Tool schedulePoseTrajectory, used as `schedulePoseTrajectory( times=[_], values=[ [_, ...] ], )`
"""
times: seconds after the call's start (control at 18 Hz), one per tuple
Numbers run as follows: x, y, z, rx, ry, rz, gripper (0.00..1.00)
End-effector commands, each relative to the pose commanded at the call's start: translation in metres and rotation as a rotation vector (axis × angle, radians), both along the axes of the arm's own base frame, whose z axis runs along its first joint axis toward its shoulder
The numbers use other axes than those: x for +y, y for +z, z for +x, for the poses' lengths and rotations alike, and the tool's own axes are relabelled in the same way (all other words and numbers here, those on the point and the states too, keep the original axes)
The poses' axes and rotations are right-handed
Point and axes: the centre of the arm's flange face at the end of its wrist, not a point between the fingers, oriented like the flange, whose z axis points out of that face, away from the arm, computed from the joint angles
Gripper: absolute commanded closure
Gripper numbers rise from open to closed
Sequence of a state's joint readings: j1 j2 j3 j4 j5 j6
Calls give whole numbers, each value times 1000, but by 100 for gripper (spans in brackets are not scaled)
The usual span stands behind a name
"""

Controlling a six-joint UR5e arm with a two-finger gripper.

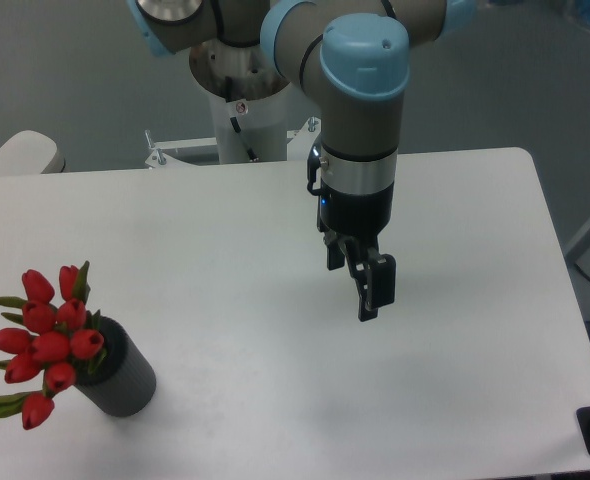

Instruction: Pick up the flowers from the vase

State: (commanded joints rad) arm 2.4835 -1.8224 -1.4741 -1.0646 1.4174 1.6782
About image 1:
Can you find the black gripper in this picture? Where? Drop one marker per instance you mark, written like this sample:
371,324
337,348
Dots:
355,196

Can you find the red tulip bouquet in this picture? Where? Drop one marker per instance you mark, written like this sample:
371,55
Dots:
59,343

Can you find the white chair armrest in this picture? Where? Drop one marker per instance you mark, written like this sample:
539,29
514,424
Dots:
30,153

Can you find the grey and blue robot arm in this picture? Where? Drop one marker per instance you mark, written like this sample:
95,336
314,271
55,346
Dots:
351,58

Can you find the dark grey ribbed vase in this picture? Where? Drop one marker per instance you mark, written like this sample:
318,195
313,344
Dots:
125,382

